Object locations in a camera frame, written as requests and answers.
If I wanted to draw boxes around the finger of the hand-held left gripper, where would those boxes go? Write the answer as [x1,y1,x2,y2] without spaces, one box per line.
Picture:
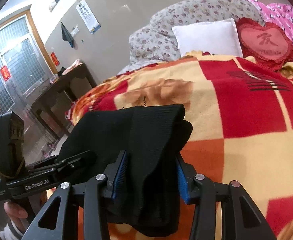
[26,163,82,179]
[34,150,97,170]

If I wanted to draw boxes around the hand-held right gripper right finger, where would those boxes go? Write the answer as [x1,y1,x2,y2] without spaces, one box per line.
[175,154,278,240]

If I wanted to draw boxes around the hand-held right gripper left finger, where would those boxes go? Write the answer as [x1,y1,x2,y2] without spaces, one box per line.
[23,150,129,240]

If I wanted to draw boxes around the black pants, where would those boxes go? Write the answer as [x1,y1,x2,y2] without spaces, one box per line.
[58,104,194,238]

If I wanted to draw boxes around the person's left hand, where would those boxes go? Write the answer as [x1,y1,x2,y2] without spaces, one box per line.
[4,191,48,230]

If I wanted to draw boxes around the red paper door decoration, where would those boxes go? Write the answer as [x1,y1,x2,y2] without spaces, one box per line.
[0,65,11,82]

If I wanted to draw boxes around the dark wooden table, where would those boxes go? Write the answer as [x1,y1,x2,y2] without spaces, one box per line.
[31,62,98,138]

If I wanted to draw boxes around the grilled glass door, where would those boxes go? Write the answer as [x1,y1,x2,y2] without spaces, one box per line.
[0,10,58,137]

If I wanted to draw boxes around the printed orange red blanket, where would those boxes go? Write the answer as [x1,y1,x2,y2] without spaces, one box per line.
[65,52,293,240]

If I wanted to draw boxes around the pink cloth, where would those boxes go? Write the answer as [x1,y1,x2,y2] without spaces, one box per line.
[63,59,83,75]

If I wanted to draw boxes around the hanging dark cloth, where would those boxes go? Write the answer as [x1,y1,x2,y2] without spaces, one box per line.
[61,22,74,48]

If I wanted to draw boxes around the white pillow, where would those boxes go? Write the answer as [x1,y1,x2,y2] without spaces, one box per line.
[172,18,244,58]

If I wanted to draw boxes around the red heart cushion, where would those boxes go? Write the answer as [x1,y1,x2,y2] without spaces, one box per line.
[235,17,293,72]

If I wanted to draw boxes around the pink printed quilt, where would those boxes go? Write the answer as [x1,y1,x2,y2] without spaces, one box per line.
[238,0,293,62]

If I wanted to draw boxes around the wall calendar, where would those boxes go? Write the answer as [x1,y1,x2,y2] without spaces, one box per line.
[76,0,101,34]

